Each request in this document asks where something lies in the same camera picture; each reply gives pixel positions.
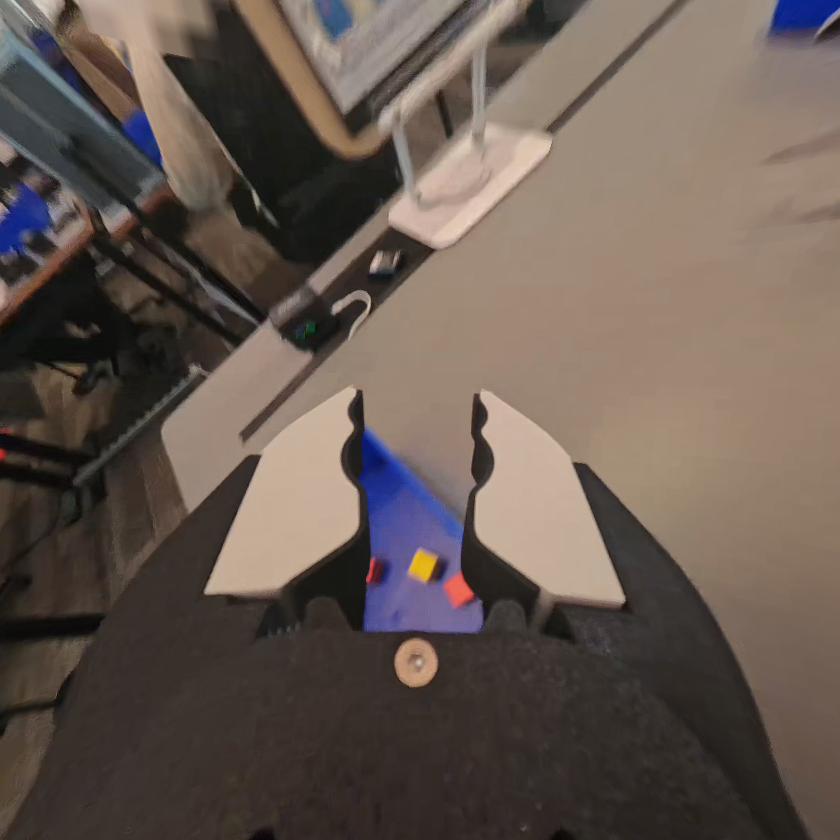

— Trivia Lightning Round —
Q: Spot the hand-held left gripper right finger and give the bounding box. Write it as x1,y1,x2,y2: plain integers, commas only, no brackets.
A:
461,389,627,624

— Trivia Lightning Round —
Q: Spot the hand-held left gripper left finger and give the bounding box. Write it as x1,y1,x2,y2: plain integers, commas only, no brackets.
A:
205,386,371,598

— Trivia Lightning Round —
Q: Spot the blue plastic bin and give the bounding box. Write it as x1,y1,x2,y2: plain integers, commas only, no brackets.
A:
769,0,840,34
360,427,485,634

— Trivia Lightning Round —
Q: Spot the black round device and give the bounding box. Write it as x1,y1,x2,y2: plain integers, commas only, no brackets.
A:
272,289,342,352

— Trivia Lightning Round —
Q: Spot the wood-framed instruction board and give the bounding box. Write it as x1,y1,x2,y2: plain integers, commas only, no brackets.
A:
233,0,526,161

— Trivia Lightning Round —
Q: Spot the white cable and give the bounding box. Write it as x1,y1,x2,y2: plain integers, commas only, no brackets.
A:
331,290,373,339

